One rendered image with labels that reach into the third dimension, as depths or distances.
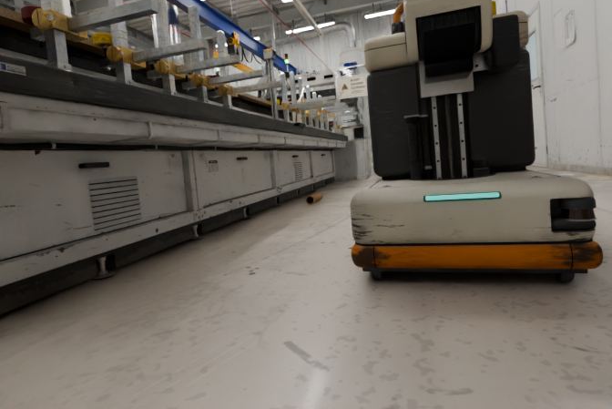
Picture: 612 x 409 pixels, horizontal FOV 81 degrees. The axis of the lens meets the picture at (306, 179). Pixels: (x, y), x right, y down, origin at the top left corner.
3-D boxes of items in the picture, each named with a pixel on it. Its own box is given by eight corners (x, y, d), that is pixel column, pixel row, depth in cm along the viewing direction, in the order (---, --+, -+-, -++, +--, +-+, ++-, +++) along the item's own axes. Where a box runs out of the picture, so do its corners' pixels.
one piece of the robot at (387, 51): (382, 201, 161) (366, 10, 156) (520, 194, 144) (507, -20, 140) (372, 214, 129) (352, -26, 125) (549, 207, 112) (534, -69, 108)
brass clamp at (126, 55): (147, 67, 135) (146, 54, 135) (119, 58, 122) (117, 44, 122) (134, 70, 137) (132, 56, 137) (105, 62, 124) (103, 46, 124)
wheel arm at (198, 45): (209, 52, 124) (208, 39, 124) (203, 49, 121) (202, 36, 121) (107, 71, 136) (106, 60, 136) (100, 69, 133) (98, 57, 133)
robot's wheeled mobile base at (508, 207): (376, 228, 170) (372, 175, 169) (530, 224, 151) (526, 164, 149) (350, 275, 106) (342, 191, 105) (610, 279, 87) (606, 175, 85)
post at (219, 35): (233, 118, 201) (224, 31, 199) (229, 118, 198) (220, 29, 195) (227, 119, 202) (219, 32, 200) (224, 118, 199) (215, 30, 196)
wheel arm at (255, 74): (265, 78, 172) (264, 69, 172) (262, 76, 169) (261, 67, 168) (186, 91, 184) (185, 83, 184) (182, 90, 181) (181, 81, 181)
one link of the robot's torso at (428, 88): (421, 99, 125) (415, 27, 124) (513, 87, 116) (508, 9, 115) (421, 86, 100) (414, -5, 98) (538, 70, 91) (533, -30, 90)
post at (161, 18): (178, 111, 153) (165, -5, 151) (172, 110, 150) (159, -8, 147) (170, 112, 154) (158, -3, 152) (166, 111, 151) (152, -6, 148)
